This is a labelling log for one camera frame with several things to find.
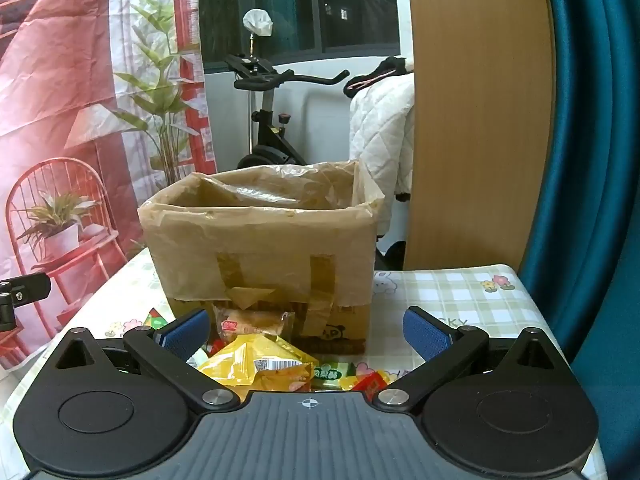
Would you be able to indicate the red printed backdrop cloth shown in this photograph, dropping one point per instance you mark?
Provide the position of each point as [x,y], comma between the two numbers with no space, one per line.
[60,85]

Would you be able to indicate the brown cardboard box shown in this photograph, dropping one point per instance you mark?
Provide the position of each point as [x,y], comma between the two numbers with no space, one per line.
[345,321]

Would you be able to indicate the dark object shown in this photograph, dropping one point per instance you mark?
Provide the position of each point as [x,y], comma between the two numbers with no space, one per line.
[392,257]

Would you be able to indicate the red green snack packet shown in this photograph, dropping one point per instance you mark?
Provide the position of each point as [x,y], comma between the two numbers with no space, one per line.
[156,319]

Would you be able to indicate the clear pastry packet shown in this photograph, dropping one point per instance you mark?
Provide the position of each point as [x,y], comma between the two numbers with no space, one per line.
[250,324]

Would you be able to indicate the green label candy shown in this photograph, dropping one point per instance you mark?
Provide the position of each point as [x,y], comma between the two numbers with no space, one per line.
[327,374]

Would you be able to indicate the teal curtain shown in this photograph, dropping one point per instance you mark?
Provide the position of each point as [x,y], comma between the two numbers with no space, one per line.
[590,160]

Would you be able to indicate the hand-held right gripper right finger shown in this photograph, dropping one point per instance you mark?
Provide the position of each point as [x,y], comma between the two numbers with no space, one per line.
[425,335]

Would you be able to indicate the checkered cartoon tablecloth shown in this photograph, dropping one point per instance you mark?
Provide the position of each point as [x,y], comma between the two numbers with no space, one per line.
[450,290]

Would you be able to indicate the black garment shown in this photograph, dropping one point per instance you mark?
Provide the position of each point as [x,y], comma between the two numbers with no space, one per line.
[385,67]

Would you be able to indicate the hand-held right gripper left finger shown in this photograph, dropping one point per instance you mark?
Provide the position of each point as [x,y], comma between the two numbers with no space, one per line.
[186,332]

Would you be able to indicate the white fleece cloth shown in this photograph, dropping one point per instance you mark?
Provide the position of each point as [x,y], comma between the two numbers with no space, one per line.
[409,64]

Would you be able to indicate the translucent plastic liner bag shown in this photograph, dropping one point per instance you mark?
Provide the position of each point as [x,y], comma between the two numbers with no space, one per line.
[260,240]

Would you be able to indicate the yellow snack packet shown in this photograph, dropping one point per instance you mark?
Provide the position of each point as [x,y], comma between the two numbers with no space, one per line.
[240,365]

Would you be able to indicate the pale green snack packet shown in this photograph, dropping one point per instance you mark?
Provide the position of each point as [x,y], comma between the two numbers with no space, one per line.
[197,358]

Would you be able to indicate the wooden board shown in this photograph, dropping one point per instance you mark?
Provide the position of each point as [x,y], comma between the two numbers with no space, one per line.
[475,110]

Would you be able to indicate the black exercise bike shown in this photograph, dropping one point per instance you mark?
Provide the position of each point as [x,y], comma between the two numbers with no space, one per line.
[265,152]

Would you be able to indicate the white cloth seat cover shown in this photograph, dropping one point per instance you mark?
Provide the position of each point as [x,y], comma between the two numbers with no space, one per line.
[257,22]

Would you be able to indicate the white quilted blanket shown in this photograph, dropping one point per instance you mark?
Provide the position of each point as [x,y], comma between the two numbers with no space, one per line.
[380,125]

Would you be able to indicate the dark glass window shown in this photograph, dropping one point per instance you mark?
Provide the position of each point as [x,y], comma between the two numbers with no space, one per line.
[300,5]

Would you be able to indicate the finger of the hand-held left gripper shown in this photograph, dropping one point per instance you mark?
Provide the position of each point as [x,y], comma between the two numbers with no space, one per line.
[27,287]

